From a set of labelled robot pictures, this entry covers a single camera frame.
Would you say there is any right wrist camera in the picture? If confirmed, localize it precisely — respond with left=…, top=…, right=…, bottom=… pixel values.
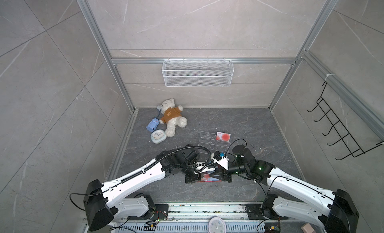
left=213, top=151, right=229, bottom=171

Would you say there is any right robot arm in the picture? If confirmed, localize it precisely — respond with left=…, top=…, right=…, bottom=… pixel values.
left=213, top=145, right=360, bottom=233

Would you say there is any white round clock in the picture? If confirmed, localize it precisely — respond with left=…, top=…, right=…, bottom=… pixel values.
left=208, top=217, right=227, bottom=233

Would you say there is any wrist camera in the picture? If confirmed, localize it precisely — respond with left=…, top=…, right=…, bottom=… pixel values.
left=194, top=161, right=216, bottom=174
left=213, top=151, right=229, bottom=171

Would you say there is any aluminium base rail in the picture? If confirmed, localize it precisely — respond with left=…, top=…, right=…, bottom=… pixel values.
left=94, top=198, right=315, bottom=233

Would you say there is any white teddy bear orange shirt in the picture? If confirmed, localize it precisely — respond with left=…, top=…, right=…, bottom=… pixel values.
left=159, top=98, right=188, bottom=138

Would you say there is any pink white credit card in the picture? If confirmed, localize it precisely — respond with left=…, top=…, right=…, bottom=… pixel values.
left=216, top=132, right=231, bottom=142

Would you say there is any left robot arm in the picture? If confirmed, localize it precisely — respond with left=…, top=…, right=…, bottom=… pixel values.
left=83, top=144, right=212, bottom=232

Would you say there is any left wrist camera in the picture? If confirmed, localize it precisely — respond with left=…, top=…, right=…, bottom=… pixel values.
left=194, top=161, right=216, bottom=174

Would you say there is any blue small bottle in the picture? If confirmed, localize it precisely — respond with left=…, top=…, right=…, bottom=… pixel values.
left=146, top=118, right=160, bottom=133

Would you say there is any black wire hook rack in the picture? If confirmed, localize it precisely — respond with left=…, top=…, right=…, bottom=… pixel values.
left=307, top=82, right=384, bottom=161

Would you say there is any white wire mesh basket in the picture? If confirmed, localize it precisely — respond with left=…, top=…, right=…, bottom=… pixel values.
left=162, top=59, right=234, bottom=87

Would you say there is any clear acrylic card stand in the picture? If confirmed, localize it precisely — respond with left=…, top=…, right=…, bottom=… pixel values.
left=199, top=132, right=230, bottom=153

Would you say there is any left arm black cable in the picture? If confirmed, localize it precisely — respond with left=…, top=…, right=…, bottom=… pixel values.
left=69, top=145, right=212, bottom=211

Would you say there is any light blue alarm clock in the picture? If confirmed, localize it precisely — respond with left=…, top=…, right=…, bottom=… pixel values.
left=150, top=130, right=167, bottom=144

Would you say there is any red leather card holder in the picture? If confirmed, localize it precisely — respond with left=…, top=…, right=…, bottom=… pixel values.
left=198, top=173, right=222, bottom=183

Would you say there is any pink block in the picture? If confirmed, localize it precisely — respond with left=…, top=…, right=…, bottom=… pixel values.
left=301, top=223, right=316, bottom=233

